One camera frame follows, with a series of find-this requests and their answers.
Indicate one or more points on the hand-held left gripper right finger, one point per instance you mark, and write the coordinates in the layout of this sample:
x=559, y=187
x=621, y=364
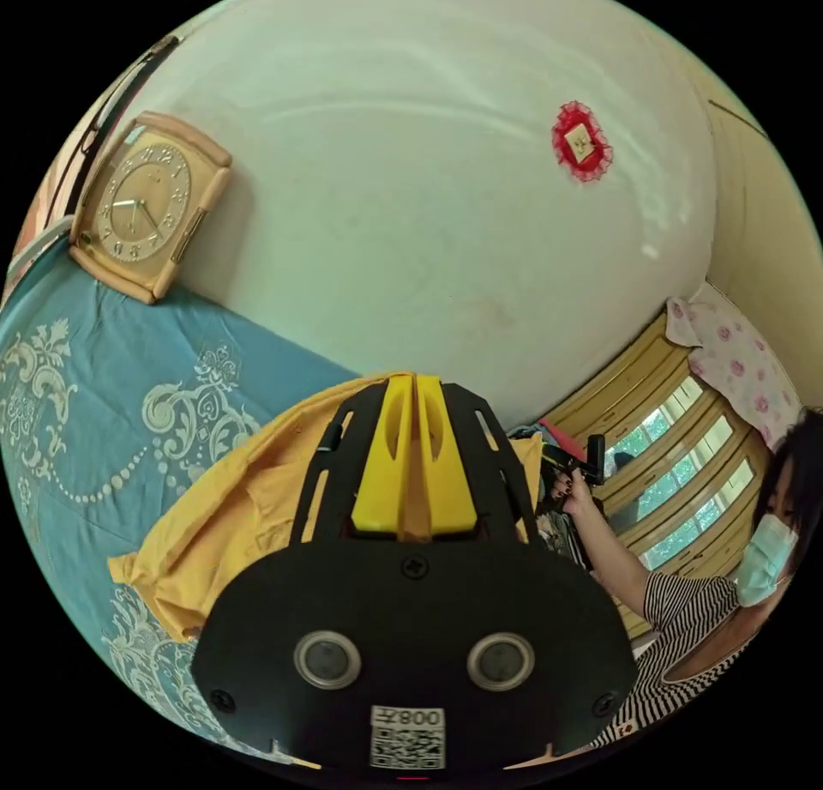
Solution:
x=453, y=487

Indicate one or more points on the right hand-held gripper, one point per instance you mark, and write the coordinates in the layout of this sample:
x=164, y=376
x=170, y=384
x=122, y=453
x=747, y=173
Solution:
x=569, y=460

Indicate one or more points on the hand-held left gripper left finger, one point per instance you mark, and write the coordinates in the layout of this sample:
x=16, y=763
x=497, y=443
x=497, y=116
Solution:
x=379, y=481

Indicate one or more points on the yellow long sleeve shirt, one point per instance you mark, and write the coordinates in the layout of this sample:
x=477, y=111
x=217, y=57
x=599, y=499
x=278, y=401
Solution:
x=212, y=533

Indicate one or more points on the person's right forearm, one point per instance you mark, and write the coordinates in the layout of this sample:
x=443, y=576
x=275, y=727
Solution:
x=617, y=558

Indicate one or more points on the person's right hand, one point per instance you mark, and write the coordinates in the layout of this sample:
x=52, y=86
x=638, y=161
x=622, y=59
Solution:
x=580, y=495

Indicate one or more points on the pile of clothes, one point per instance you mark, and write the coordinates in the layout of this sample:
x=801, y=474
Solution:
x=558, y=533

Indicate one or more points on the pink flowered curtain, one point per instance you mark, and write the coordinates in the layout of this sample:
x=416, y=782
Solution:
x=739, y=359

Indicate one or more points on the person's body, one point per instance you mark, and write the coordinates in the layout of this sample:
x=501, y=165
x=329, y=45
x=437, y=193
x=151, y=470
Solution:
x=701, y=635

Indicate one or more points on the bed with blue printed sheet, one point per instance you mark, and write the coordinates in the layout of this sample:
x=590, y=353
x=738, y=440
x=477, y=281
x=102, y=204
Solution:
x=96, y=417

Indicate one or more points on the beige square clock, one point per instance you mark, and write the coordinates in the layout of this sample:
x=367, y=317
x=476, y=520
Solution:
x=138, y=201

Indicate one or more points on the window with yellow frame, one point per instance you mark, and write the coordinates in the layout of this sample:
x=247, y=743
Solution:
x=681, y=487

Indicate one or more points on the wall switch with red lace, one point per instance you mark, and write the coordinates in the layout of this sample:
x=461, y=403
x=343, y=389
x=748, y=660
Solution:
x=582, y=140

